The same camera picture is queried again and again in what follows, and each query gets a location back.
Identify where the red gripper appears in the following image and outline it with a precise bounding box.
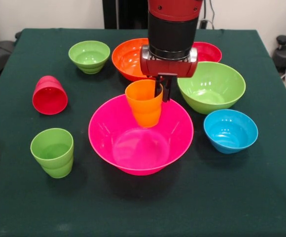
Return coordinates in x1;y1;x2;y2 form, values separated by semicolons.
140;45;199;103

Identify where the orange cup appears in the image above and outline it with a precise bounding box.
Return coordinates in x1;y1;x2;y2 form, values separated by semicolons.
125;79;164;128

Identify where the large pink bowl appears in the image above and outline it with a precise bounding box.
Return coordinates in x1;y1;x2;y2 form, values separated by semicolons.
88;93;194;176

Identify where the red cup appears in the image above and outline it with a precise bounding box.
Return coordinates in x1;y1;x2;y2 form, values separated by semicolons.
32;75;69;116

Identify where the large orange bowl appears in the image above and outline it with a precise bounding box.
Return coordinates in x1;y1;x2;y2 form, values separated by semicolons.
111;38;158;82

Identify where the large green bowl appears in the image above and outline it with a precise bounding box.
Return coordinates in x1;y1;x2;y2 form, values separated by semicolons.
177;61;247;115

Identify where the small red bowl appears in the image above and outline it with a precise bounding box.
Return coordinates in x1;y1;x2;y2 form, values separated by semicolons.
192;41;223;63

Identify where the small blue bowl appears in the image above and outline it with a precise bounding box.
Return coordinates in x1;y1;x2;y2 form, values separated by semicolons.
203;109;259;155

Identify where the small green bowl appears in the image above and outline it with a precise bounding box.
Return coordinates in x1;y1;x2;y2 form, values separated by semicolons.
68;40;111;75

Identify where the dark green tablecloth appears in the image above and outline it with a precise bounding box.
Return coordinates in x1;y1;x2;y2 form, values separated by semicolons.
0;28;286;237

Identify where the green cup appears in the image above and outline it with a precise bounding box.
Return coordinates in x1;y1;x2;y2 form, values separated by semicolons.
30;128;74;179

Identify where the black office chair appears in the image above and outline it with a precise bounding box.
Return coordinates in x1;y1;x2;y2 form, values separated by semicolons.
0;17;23;79

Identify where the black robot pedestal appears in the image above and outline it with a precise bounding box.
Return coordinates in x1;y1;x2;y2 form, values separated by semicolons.
103;0;149;30

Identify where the black wall cable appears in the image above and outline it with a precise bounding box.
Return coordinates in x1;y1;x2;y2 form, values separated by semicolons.
208;0;216;22

